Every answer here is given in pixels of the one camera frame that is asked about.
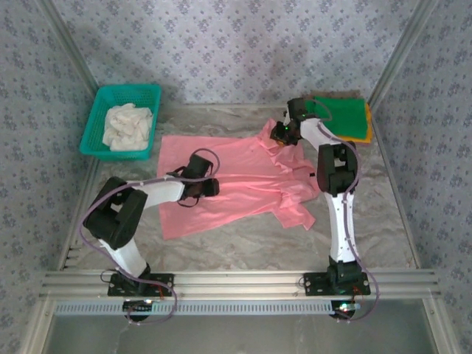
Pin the pink t-shirt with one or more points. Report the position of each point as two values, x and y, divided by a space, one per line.
239 177

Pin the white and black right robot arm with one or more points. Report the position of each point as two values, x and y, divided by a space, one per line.
341 228

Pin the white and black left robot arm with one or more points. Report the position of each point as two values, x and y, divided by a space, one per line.
158 193

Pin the green folded t-shirt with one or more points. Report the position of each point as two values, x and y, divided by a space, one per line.
346 118

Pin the white t-shirt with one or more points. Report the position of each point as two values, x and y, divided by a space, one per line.
127 127

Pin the teal plastic basket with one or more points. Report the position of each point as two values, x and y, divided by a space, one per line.
88 144

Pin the control board with LEDs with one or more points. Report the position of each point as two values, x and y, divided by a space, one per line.
138 305
344 308

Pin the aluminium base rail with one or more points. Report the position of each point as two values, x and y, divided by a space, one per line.
239 284

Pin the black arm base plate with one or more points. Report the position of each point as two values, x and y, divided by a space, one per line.
166 285
313 285

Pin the aluminium side rail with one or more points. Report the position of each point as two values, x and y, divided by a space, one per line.
389 166
91 177

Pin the aluminium frame post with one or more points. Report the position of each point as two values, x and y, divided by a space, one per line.
72 44
404 44

